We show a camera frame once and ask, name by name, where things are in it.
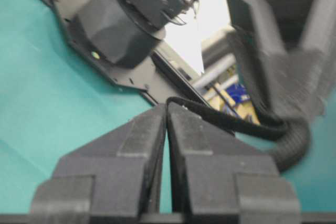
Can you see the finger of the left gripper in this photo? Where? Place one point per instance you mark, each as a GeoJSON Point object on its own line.
{"type": "Point", "coordinates": [258, 43]}
{"type": "Point", "coordinates": [305, 74]}

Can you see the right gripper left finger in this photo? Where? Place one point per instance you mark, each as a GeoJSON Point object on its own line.
{"type": "Point", "coordinates": [112, 179]}

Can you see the green table cloth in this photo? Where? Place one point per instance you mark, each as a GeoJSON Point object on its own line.
{"type": "Point", "coordinates": [51, 101]}

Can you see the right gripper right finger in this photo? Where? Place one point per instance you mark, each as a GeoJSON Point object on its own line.
{"type": "Point", "coordinates": [216, 178]}

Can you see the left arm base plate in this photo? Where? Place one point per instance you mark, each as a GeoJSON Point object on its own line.
{"type": "Point", "coordinates": [124, 41]}

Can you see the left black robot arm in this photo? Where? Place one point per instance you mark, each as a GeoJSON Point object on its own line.
{"type": "Point", "coordinates": [285, 49]}

